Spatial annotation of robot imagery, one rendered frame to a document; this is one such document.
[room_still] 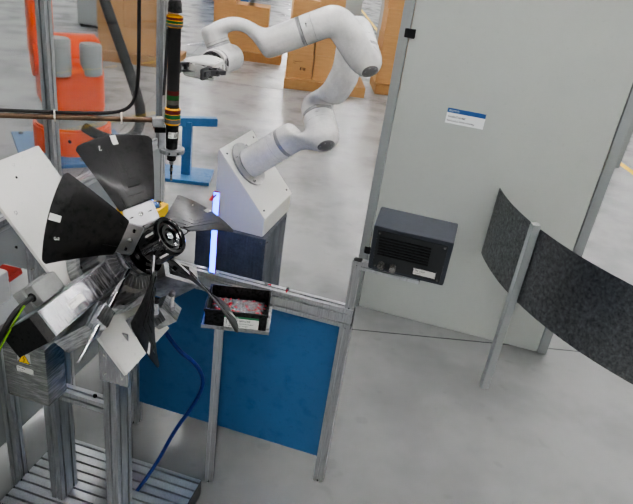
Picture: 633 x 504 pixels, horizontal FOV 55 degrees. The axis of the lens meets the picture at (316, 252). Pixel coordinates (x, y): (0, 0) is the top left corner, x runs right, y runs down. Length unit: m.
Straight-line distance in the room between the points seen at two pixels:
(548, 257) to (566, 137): 0.71
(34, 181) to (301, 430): 1.41
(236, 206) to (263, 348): 0.57
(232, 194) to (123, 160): 0.68
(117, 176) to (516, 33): 2.15
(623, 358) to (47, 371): 2.21
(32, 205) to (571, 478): 2.51
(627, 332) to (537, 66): 1.36
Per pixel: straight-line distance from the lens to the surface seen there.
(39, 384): 2.11
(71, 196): 1.63
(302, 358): 2.40
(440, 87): 3.37
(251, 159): 2.46
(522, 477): 3.08
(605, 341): 2.91
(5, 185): 1.90
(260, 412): 2.63
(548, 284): 3.03
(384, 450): 2.95
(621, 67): 3.40
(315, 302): 2.23
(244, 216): 2.47
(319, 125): 2.30
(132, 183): 1.87
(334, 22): 1.98
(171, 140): 1.78
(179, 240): 1.82
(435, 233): 2.00
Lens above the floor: 2.02
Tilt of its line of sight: 27 degrees down
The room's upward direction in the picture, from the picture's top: 8 degrees clockwise
